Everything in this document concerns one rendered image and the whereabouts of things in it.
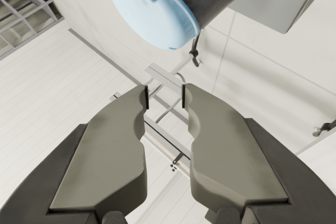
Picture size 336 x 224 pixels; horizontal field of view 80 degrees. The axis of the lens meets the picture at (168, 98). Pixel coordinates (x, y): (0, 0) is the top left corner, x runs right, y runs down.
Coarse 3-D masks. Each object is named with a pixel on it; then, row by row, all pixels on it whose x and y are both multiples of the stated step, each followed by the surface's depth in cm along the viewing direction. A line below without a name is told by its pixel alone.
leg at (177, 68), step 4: (188, 56) 179; (192, 56) 180; (184, 60) 177; (188, 60) 179; (180, 64) 175; (184, 64) 177; (176, 68) 173; (180, 68) 175; (172, 72) 172; (176, 72) 174; (156, 84) 168; (160, 84) 167; (152, 88) 166; (156, 88) 165; (160, 88) 168; (148, 92) 164; (152, 92) 164; (156, 92) 166; (152, 96) 165
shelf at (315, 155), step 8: (320, 136) 39; (328, 136) 35; (312, 144) 40; (320, 144) 38; (328, 144) 36; (296, 152) 48; (304, 152) 43; (312, 152) 41; (320, 152) 40; (328, 152) 38; (304, 160) 45; (312, 160) 43; (320, 160) 41; (328, 160) 40; (312, 168) 45; (320, 168) 43; (328, 168) 41; (320, 176) 45; (328, 176) 43; (328, 184) 45
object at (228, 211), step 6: (222, 210) 5; (228, 210) 5; (234, 210) 5; (108, 216) 5; (114, 216) 5; (120, 216) 5; (216, 216) 5; (222, 216) 5; (228, 216) 5; (234, 216) 5; (102, 222) 5; (108, 222) 5; (114, 222) 5; (120, 222) 5; (126, 222) 5; (216, 222) 5; (222, 222) 5; (228, 222) 5; (234, 222) 5; (240, 222) 5
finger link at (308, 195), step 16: (256, 128) 8; (272, 144) 8; (272, 160) 7; (288, 160) 7; (288, 176) 6; (304, 176) 6; (288, 192) 6; (304, 192) 6; (320, 192) 6; (256, 208) 6; (272, 208) 6; (288, 208) 6; (304, 208) 6; (320, 208) 6
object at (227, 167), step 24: (192, 96) 11; (192, 120) 10; (216, 120) 9; (240, 120) 9; (192, 144) 8; (216, 144) 8; (240, 144) 8; (192, 168) 7; (216, 168) 7; (240, 168) 7; (264, 168) 7; (192, 192) 7; (216, 192) 6; (240, 192) 6; (264, 192) 6; (240, 216) 6
